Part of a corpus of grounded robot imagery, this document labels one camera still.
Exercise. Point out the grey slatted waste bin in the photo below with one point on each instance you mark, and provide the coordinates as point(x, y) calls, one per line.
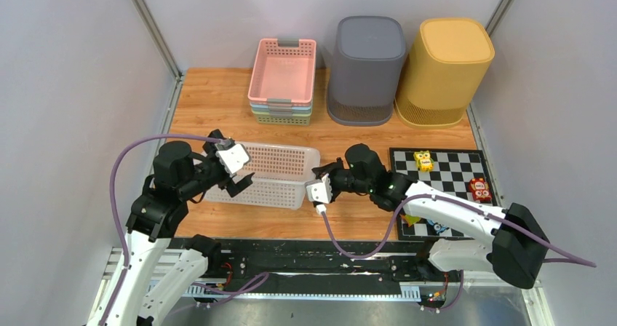
point(367, 61)

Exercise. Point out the green orange toy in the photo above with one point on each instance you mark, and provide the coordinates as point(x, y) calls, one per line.
point(410, 220)

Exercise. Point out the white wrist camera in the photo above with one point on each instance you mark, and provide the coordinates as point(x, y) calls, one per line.
point(233, 157)
point(319, 191)

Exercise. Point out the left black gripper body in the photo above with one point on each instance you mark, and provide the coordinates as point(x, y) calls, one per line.
point(212, 169)

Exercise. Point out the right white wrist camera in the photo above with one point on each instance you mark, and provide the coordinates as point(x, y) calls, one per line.
point(319, 191)

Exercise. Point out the black white checkerboard mat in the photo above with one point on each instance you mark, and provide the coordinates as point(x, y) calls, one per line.
point(453, 169)

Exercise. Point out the white perforated basket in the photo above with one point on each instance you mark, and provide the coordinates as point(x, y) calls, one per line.
point(279, 176)

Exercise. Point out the right corner metal post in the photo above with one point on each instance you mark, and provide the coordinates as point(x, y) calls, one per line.
point(497, 16)

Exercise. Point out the left corner metal post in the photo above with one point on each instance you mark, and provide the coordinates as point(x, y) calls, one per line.
point(158, 38)

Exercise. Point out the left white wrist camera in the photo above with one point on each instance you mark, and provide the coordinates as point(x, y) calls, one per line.
point(233, 157)

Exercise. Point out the yellow owl toy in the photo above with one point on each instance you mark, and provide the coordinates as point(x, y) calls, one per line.
point(424, 161)

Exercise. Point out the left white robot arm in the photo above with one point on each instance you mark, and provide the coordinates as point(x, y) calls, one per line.
point(185, 168)

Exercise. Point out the yellow slatted waste bin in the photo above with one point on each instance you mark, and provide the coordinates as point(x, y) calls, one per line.
point(446, 64)

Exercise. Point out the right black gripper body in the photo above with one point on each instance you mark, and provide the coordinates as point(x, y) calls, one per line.
point(342, 181)

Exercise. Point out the blue perforated basket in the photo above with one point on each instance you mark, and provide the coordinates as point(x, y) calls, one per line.
point(280, 107)

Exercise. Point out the blue white small toy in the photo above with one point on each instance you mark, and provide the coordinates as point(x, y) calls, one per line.
point(437, 228)

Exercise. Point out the pink perforated basket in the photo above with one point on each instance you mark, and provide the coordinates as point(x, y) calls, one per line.
point(283, 72)

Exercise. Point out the aluminium frame rails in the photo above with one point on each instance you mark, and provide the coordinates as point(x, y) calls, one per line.
point(156, 276)

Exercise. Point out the green perforated basket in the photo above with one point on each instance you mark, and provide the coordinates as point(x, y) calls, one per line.
point(282, 118)

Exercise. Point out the red round toy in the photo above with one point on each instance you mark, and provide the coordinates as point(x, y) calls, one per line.
point(480, 190)

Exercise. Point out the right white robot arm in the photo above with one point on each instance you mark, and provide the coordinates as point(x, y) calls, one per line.
point(508, 242)

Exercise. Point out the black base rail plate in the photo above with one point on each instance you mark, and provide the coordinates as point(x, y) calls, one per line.
point(315, 269)

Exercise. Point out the corner metal post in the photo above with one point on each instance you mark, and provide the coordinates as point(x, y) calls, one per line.
point(158, 38)
point(497, 16)

